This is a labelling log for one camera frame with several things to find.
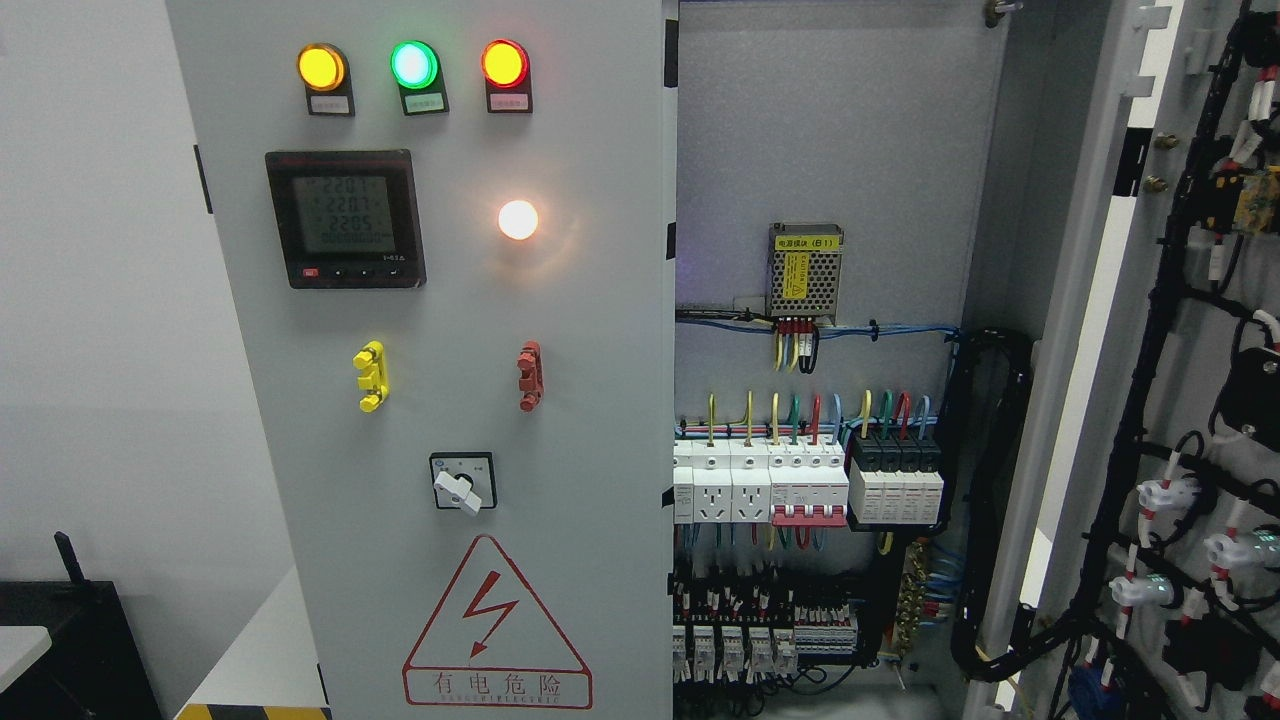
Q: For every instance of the black white surge protector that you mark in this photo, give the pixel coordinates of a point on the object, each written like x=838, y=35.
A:
x=895, y=481

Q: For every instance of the white socket and breaker row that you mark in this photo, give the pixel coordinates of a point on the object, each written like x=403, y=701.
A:
x=785, y=484

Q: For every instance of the yellow indicator lamp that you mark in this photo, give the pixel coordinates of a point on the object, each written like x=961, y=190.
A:
x=324, y=72

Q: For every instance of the black box with antenna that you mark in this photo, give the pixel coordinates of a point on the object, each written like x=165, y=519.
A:
x=92, y=669

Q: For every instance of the grey cabinet door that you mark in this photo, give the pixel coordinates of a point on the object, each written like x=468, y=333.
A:
x=580, y=479
x=1212, y=653

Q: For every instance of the green indicator lamp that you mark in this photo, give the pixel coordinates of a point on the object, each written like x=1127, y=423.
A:
x=419, y=77

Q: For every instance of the yellow terminal post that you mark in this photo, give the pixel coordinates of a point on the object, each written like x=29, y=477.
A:
x=372, y=376

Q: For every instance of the lower relay terminal row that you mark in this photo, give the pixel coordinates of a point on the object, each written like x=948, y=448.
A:
x=750, y=629

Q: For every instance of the metal mesh power supply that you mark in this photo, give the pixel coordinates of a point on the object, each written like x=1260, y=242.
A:
x=805, y=269

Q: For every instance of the black digital power meter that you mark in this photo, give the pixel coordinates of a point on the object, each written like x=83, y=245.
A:
x=348, y=220

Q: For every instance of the red indicator lamp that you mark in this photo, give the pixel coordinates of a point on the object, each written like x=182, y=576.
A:
x=507, y=75

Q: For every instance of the red electric hazard sticker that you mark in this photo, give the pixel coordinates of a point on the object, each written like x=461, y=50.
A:
x=491, y=642

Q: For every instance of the white rotary selector switch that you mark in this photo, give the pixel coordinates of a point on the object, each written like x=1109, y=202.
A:
x=463, y=481

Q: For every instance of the white glowing indicator lamp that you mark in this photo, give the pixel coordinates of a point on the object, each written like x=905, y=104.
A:
x=518, y=220

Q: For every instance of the red terminal post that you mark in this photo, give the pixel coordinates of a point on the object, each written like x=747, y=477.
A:
x=531, y=381

